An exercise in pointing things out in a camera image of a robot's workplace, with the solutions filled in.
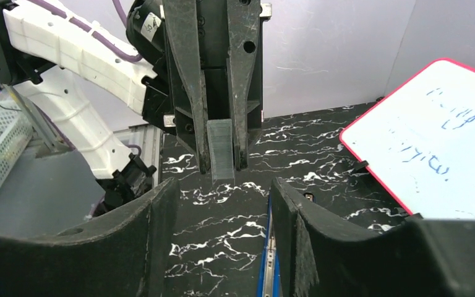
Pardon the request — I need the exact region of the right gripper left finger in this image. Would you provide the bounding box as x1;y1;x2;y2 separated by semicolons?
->
0;178;181;296

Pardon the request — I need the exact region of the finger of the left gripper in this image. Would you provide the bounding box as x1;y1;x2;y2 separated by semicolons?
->
163;1;210;174
226;1;262;171

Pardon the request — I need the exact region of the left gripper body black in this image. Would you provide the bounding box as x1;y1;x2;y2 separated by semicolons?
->
126;1;272;152

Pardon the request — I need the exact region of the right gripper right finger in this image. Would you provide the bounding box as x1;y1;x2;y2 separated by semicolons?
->
270;178;475;296

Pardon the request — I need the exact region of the grey staple strip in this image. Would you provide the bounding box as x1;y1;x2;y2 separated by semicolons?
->
207;119;234;183

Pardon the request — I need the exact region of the whiteboard with pink frame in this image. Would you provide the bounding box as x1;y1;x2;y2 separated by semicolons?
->
340;59;475;220

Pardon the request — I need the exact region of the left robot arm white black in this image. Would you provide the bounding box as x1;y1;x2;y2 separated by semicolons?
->
0;1;272;210

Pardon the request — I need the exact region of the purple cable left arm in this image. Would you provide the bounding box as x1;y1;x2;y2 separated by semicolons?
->
28;0;144;64

